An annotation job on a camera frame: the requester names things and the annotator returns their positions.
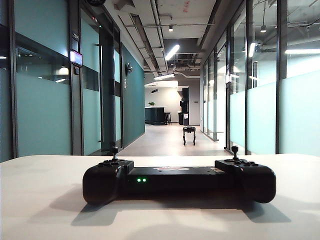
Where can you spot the green potted plant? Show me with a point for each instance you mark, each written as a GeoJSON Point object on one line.
{"type": "Point", "coordinates": [151, 103]}

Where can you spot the black quadruped robot dog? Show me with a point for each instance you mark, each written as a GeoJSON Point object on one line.
{"type": "Point", "coordinates": [188, 132]}

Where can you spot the dark bar stool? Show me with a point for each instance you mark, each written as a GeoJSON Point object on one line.
{"type": "Point", "coordinates": [168, 117]}

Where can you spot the room number door sign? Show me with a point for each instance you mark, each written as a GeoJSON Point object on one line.
{"type": "Point", "coordinates": [75, 36]}

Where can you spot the short linear ceiling light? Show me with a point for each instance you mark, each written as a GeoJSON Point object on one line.
{"type": "Point", "coordinates": [164, 76]}

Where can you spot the black door card reader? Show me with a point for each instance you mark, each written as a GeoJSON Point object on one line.
{"type": "Point", "coordinates": [77, 70]}

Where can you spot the black dual-joystick remote control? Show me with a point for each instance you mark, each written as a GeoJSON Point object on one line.
{"type": "Point", "coordinates": [175, 181]}

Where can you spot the glowing room display panel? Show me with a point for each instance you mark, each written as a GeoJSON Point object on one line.
{"type": "Point", "coordinates": [76, 58]}

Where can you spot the black pendant lamp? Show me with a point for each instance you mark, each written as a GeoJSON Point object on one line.
{"type": "Point", "coordinates": [263, 29]}

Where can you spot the dark reception counter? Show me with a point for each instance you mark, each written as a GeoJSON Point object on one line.
{"type": "Point", "coordinates": [155, 115]}

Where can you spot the black ceiling spot light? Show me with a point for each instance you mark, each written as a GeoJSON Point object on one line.
{"type": "Point", "coordinates": [170, 28]}

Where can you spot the black wall ornament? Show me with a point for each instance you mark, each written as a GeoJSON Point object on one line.
{"type": "Point", "coordinates": [128, 68]}

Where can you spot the long linear ceiling light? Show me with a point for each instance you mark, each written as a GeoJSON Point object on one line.
{"type": "Point", "coordinates": [172, 52]}

